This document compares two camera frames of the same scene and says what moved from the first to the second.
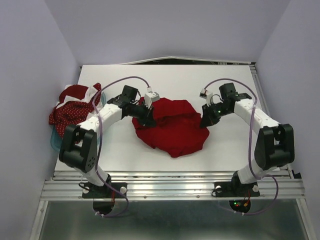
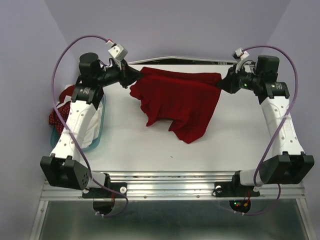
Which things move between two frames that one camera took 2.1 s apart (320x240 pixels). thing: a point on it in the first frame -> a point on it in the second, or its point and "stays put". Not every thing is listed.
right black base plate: (233, 189) stays put
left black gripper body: (140, 112) -> (112, 74)
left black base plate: (91, 191) stays put
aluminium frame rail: (186, 185) stays put
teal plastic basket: (56, 139) stays put
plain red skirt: (177, 131) -> (188, 99)
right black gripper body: (214, 112) -> (242, 80)
